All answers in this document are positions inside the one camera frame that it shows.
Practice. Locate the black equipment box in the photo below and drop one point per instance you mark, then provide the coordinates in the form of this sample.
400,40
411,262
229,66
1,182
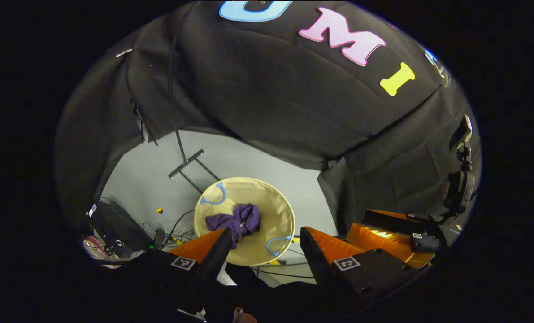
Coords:
119,224

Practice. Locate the pink patterned cloth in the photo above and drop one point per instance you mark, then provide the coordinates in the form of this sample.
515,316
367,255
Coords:
97,251

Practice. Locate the beige laundry hamper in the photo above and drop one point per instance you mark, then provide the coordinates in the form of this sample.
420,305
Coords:
266,211

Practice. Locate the black clothes rack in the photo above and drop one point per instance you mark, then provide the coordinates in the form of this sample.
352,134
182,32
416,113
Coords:
185,163

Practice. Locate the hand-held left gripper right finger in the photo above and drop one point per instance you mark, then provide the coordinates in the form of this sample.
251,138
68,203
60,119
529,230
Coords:
318,260

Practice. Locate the silver clip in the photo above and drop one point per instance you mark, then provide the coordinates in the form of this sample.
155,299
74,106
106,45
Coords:
123,53

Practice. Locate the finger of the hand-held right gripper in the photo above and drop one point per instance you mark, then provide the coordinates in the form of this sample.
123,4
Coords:
397,222
383,242

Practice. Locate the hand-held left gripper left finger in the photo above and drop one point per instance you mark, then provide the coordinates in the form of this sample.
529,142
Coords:
215,260

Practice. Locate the black backdrop cloth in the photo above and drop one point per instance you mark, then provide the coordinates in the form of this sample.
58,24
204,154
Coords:
271,98

